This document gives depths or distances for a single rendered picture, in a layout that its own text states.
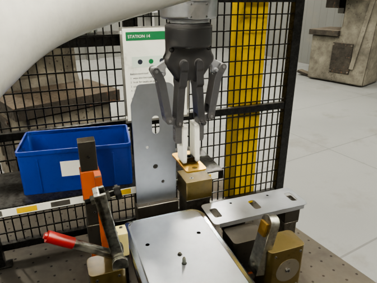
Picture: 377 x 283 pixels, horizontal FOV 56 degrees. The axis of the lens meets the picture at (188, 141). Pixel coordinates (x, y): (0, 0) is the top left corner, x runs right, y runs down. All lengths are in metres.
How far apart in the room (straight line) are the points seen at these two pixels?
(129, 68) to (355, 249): 2.00
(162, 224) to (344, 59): 6.55
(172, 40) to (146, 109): 0.38
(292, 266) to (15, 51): 0.74
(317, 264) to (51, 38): 1.20
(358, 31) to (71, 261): 6.48
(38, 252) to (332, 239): 1.94
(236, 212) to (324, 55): 6.60
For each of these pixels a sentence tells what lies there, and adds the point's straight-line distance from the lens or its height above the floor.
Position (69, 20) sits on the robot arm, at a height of 1.52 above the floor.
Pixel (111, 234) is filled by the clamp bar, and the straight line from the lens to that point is 0.70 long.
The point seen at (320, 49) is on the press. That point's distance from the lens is 7.49.
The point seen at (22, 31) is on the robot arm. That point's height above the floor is 1.52.
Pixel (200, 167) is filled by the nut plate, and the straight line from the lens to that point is 0.62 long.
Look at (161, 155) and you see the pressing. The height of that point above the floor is 1.14.
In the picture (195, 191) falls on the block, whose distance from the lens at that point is 1.01.
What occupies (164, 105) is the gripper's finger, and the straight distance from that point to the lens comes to 0.58.
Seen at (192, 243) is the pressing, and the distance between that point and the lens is 0.87.
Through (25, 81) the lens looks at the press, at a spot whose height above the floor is 0.93.
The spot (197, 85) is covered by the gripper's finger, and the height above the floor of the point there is 1.41.
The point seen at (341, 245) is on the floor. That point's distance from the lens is 2.66.
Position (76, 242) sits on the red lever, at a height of 1.12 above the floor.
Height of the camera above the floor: 1.54
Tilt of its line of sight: 22 degrees down
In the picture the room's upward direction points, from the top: straight up
